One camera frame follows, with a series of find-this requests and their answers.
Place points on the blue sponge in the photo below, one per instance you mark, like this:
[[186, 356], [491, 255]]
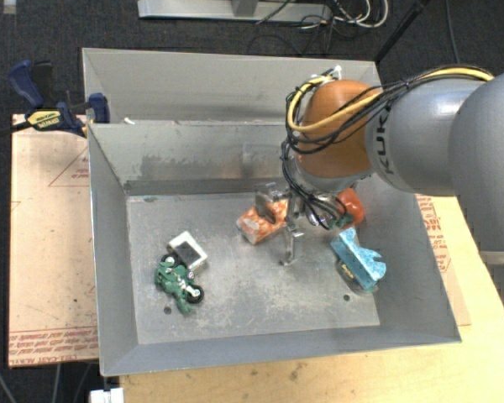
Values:
[[359, 260]]

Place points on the green toy motorcycle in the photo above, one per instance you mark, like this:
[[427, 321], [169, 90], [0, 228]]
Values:
[[174, 279]]

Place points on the grey metal bin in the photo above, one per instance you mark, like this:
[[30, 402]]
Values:
[[252, 292]]

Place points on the brown cardboard board, red print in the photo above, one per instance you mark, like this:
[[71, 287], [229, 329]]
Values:
[[52, 233]]

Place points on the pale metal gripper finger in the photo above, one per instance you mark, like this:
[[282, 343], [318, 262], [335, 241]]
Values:
[[264, 203], [291, 246]]

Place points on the red-orange round toy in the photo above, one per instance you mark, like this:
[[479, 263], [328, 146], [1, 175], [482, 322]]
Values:
[[353, 208]]

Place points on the small white plastic piece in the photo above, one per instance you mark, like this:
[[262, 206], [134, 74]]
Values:
[[129, 120]]

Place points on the white square box, dark window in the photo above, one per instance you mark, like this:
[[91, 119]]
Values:
[[189, 250]]

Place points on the orange and white sponge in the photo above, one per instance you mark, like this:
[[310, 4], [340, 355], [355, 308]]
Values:
[[258, 227]]

